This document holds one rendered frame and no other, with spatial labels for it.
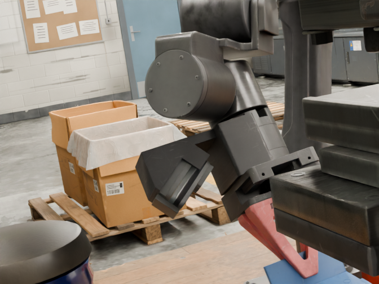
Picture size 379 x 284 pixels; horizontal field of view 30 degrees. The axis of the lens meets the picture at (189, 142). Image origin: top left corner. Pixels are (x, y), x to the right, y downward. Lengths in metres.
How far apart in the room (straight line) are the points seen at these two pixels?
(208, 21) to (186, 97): 0.11
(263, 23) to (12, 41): 10.60
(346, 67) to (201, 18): 8.70
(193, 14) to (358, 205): 0.35
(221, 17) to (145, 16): 10.90
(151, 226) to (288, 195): 3.62
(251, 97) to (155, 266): 0.44
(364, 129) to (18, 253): 0.26
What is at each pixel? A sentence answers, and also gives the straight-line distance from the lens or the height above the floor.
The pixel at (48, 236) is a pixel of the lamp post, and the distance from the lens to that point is 0.18.
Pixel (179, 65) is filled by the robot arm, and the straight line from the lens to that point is 0.58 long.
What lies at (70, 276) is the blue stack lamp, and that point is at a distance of 0.18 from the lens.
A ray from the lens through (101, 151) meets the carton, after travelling 3.89.
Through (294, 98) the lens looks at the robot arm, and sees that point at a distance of 0.85.
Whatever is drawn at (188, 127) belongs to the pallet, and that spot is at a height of 0.14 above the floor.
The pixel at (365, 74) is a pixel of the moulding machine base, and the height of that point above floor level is 0.18.
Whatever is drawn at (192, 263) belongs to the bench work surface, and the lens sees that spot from 1.02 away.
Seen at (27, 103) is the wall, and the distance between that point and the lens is 11.25.
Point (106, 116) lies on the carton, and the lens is 4.51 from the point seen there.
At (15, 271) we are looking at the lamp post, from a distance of 0.17.
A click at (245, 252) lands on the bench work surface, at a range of 1.03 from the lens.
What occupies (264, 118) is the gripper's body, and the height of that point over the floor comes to 1.14.
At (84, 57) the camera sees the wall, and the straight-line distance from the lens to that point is 11.34.
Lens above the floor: 1.25
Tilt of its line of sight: 10 degrees down
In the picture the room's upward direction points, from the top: 9 degrees counter-clockwise
